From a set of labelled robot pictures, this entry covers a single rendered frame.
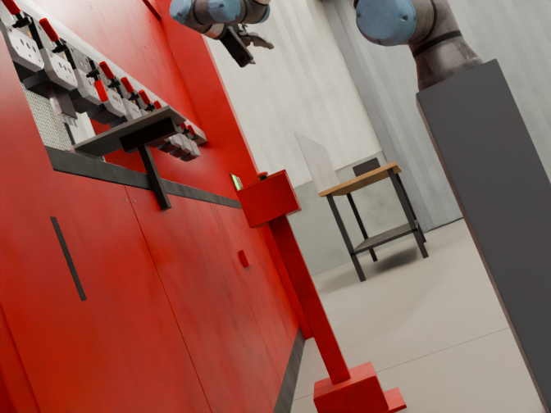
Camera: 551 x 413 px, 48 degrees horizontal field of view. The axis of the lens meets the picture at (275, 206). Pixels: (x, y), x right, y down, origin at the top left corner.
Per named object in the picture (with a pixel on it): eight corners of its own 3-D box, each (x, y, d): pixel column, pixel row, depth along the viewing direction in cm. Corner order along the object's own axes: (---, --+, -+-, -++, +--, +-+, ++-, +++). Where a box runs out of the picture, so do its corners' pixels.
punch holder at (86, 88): (87, 93, 173) (66, 39, 174) (60, 105, 174) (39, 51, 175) (106, 103, 188) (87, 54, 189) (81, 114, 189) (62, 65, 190)
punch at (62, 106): (65, 120, 158) (52, 85, 159) (57, 122, 158) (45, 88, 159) (80, 125, 168) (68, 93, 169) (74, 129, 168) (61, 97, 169)
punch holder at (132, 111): (132, 118, 213) (115, 74, 214) (110, 127, 214) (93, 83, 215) (145, 124, 228) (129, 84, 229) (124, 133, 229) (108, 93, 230)
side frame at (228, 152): (321, 333, 369) (182, -15, 383) (191, 384, 374) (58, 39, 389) (321, 327, 394) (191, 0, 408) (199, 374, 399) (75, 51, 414)
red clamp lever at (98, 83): (108, 98, 177) (97, 67, 178) (96, 103, 178) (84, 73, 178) (111, 99, 179) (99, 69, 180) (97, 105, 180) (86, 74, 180)
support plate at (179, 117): (170, 108, 152) (168, 104, 152) (73, 148, 153) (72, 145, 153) (187, 120, 170) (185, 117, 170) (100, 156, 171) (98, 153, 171)
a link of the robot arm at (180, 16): (184, 17, 164) (164, 20, 169) (214, 32, 172) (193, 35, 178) (189, -12, 164) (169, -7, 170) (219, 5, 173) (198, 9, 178)
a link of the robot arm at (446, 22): (470, 29, 141) (447, -24, 142) (443, 29, 132) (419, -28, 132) (426, 55, 150) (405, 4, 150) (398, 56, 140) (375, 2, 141)
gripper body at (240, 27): (248, 21, 188) (220, 6, 179) (256, 43, 185) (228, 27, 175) (230, 38, 192) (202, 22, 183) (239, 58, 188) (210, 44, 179)
